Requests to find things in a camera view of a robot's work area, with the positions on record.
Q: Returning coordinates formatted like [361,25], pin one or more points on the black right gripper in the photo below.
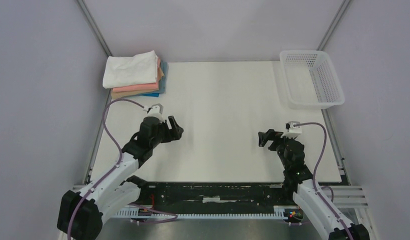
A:
[275,141]

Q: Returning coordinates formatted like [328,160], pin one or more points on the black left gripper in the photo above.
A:
[175,133]

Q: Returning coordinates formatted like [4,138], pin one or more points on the white t shirt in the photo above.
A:
[127,71]

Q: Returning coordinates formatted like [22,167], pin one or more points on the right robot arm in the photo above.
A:
[300,186]

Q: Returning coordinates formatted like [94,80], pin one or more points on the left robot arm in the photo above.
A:
[83,213]

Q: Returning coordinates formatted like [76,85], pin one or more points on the beige folded t shirt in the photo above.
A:
[115,95]

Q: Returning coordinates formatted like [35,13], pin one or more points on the white plastic basket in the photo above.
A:
[310,80]

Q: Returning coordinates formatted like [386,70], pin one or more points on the blue folded t shirt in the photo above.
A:
[162,83]

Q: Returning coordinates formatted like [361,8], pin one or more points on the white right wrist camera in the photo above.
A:
[292,130]

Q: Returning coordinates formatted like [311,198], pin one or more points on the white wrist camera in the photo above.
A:
[292,130]
[155,111]

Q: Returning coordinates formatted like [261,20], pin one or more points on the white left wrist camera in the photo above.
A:
[155,111]

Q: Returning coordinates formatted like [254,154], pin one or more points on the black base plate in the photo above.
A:
[214,197]

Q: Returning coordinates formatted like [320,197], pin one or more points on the white cable duct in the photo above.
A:
[131,212]

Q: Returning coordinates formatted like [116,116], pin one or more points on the aluminium frame rail left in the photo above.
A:
[94,27]

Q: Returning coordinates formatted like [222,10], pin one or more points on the aluminium frame rail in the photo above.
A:
[345,4]
[94,27]

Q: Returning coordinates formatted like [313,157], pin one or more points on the aluminium frame rail right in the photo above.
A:
[345,4]

